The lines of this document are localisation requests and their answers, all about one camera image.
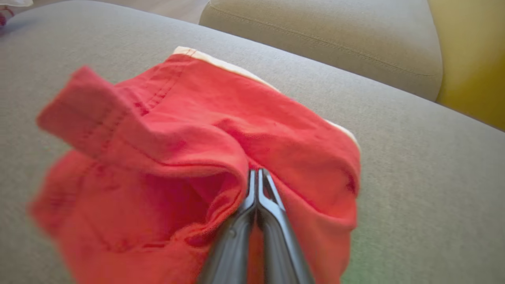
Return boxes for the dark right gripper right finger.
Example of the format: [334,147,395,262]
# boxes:
[257,168,315,284]

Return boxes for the grey sofa back cushion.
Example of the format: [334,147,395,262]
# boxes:
[199,0,443,102]

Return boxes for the red white-sleeved t-shirt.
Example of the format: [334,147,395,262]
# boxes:
[0,0,34,26]

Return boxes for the grey sofa seat cushion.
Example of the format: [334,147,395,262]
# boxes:
[0,0,505,284]

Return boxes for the red shorts with white trim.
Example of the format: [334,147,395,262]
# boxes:
[28,46,362,284]

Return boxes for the yellow sofa cushion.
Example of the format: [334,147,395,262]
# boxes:
[427,0,505,131]

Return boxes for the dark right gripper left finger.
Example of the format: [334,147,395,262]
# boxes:
[197,170,259,284]

